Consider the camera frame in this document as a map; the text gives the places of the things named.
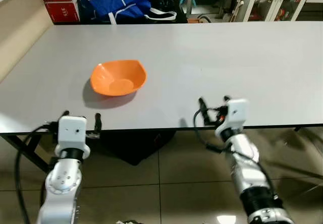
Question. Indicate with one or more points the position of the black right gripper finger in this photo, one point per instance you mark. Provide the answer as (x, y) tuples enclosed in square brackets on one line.
[(203, 108), (226, 98)]

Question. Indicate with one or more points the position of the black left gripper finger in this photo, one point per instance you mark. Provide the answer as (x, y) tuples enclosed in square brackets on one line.
[(98, 121), (64, 114)]

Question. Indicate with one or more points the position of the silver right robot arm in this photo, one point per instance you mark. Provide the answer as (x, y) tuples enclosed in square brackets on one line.
[(250, 171)]

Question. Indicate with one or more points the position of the orange plastic bowl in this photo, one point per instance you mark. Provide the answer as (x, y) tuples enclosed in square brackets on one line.
[(118, 77)]

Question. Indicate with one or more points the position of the white glass door cabinet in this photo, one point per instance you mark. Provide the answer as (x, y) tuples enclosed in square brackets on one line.
[(282, 2)]

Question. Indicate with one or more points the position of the red cardboard box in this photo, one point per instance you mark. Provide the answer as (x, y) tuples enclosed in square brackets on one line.
[(60, 2)]

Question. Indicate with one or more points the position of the blue fabric bag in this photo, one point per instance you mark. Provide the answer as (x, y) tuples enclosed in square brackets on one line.
[(113, 4)]

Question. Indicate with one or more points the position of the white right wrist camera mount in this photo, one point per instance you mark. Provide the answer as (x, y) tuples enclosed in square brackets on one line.
[(234, 114)]

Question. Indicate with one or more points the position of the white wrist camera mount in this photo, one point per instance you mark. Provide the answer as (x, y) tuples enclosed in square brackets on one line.
[(234, 114), (71, 133)]

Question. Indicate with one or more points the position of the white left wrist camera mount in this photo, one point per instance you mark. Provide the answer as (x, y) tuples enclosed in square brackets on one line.
[(71, 133)]

